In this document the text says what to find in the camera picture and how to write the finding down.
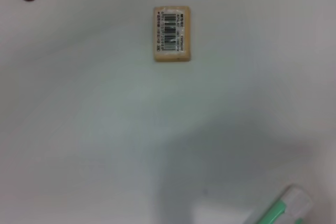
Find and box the green utility knife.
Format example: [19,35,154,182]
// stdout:
[243,184,314,224]

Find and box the beige eraser with barcode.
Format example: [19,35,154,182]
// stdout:
[153,5,192,63]

